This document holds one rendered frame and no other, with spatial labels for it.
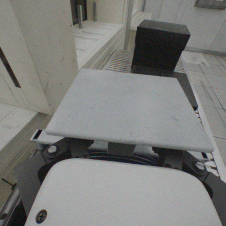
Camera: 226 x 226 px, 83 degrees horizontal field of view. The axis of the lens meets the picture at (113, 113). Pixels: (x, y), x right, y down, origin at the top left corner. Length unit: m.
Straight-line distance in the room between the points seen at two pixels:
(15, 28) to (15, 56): 0.06
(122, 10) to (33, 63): 1.45
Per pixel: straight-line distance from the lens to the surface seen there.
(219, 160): 0.60
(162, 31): 0.85
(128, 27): 1.86
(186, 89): 0.66
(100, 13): 1.77
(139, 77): 0.16
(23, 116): 0.46
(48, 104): 0.40
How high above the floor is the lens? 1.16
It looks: 45 degrees down
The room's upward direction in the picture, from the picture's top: 6 degrees clockwise
